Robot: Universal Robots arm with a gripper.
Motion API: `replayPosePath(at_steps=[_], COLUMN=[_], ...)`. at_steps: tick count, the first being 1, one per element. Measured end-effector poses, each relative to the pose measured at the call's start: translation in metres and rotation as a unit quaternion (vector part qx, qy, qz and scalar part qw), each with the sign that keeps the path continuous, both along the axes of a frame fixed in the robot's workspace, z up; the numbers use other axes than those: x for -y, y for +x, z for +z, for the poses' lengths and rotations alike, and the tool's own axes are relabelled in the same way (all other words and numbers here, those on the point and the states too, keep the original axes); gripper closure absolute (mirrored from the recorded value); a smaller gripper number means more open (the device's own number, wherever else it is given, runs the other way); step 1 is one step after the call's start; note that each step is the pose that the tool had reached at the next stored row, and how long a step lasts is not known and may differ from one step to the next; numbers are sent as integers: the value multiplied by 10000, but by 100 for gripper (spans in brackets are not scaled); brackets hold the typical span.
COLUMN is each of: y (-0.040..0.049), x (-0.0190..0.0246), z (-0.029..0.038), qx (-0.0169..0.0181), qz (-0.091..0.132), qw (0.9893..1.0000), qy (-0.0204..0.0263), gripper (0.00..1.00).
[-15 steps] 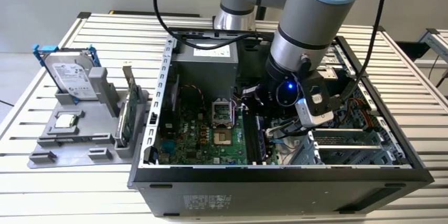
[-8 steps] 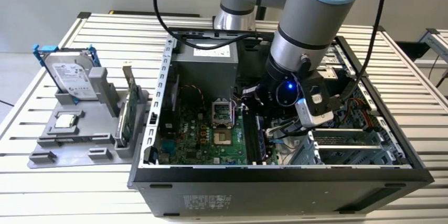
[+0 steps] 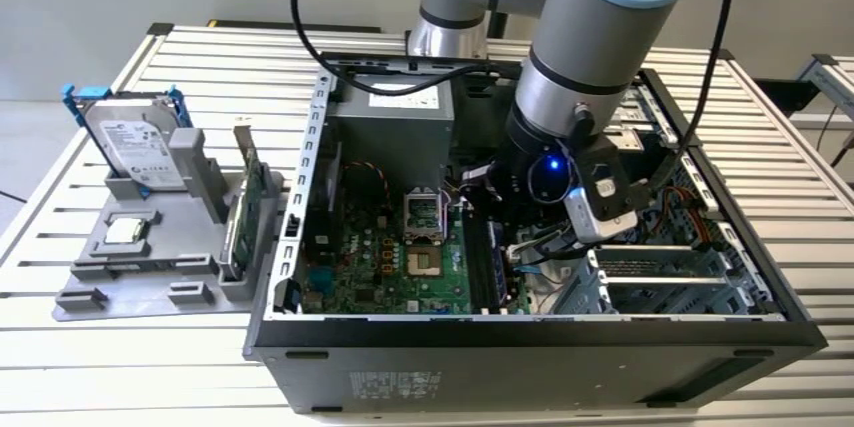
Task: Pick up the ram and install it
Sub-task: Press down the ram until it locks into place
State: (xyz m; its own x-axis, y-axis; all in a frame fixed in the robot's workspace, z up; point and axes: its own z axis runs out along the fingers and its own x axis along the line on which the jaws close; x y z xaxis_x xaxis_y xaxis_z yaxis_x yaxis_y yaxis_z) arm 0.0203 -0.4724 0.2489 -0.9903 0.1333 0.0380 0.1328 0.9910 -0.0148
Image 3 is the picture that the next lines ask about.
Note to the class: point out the grey power supply unit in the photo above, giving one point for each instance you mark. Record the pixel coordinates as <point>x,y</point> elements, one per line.
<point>393,157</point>

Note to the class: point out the grey metal drive cage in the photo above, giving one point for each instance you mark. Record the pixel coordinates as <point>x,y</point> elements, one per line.
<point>630,141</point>

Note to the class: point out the black RAM slot white clips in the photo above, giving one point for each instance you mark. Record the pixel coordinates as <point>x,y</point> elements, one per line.
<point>471,262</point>

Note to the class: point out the CPU socket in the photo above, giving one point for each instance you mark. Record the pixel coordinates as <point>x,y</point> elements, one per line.
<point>424,262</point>

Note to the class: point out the black open PC case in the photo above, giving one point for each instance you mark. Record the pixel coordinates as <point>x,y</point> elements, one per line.
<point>467,372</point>

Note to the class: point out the black case fan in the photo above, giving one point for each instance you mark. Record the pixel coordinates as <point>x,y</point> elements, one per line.
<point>331,182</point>

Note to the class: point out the green graphics card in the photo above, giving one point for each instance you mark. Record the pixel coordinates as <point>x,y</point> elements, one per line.
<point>249,227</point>

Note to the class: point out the grey plastic parts rack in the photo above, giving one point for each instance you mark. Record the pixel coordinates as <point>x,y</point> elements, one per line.
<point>187,227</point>

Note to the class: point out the silver CPU chip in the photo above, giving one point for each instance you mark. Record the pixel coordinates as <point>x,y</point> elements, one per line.
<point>128,232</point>

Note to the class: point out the hard disk in blue carrier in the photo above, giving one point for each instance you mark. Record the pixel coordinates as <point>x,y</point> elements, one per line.
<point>133,142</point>

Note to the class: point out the metal slat side table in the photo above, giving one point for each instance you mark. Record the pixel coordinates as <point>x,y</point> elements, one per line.
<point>834,77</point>

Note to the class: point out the green motherboard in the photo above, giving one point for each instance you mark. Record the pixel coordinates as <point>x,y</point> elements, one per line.
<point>363,259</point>

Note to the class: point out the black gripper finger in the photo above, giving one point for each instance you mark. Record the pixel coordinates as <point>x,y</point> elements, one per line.
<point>481,189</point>

